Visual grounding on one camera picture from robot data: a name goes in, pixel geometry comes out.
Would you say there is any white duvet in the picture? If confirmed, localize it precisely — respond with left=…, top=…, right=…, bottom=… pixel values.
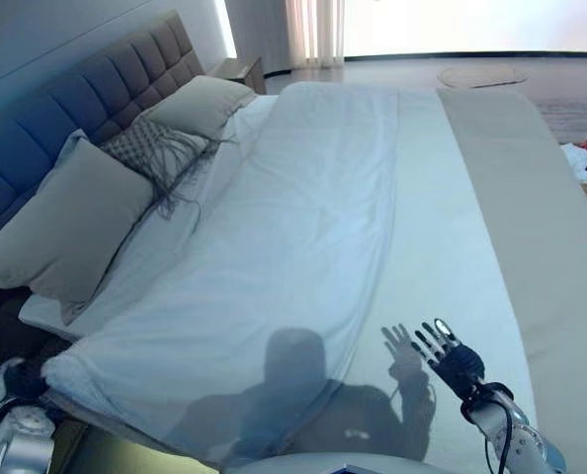
left=41, top=81, right=540, bottom=469

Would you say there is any woven fringed grey cushion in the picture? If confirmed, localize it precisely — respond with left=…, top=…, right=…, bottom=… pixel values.
left=99, top=118, right=238, bottom=234

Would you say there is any dark brown bed frame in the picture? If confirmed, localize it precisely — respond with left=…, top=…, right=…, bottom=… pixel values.
left=0, top=283, right=93, bottom=446

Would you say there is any silver robot torso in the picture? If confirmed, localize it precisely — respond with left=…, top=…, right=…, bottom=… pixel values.
left=223, top=450, right=424, bottom=474

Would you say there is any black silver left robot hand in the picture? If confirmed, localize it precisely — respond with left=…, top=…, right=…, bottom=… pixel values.
left=1, top=357, right=47, bottom=399

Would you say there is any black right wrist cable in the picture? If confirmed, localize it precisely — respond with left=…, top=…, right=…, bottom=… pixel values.
left=469, top=379, right=518, bottom=474

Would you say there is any tufted upholstered headboard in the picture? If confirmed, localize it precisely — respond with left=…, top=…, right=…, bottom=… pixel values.
left=0, top=9, right=207, bottom=239

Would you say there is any beige bed runner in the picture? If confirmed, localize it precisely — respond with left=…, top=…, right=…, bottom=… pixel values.
left=435, top=87, right=587, bottom=474

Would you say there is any white garment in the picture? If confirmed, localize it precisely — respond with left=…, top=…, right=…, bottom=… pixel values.
left=559, top=141, right=587, bottom=182

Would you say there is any round beige floor mat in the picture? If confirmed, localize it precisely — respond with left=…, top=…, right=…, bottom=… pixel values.
left=436, top=63, right=532, bottom=90

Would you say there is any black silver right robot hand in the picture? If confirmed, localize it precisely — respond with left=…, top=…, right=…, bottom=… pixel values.
left=410, top=318, right=487, bottom=392

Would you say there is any large beige pillow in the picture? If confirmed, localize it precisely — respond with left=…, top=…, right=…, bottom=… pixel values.
left=0, top=128, right=156, bottom=327
left=142, top=74, right=257, bottom=140

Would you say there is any white fitted bed sheet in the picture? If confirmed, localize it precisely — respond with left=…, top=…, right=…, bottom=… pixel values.
left=19, top=93, right=281, bottom=343

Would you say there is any wooden nightstand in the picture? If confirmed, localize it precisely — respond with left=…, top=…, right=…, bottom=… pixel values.
left=209, top=54, right=267, bottom=96

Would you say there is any beige sheer curtain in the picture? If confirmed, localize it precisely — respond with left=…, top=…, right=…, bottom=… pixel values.
left=284, top=0, right=347, bottom=71

